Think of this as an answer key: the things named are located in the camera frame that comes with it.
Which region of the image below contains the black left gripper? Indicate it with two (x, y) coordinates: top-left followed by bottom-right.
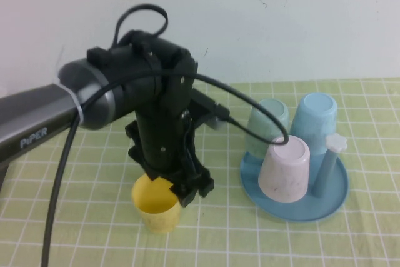
(124, 113), (216, 208)

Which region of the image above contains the yellow plastic cup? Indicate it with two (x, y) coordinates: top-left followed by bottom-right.
(131, 174), (182, 234)

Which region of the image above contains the pink plastic cup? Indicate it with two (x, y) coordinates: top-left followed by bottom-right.
(257, 135), (311, 204)

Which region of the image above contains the mint green plastic cup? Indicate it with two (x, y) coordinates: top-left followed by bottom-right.
(244, 98), (289, 158)

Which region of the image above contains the blue cup stand with pegs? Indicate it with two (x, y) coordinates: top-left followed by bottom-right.
(239, 133), (349, 223)

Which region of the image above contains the light blue plastic cup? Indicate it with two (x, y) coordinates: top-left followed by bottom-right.
(290, 93), (338, 157)

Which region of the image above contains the green checkered tablecloth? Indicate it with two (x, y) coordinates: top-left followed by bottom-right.
(0, 78), (400, 267)

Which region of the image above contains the black cable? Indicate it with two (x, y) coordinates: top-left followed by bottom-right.
(112, 4), (169, 49)
(41, 71), (290, 267)

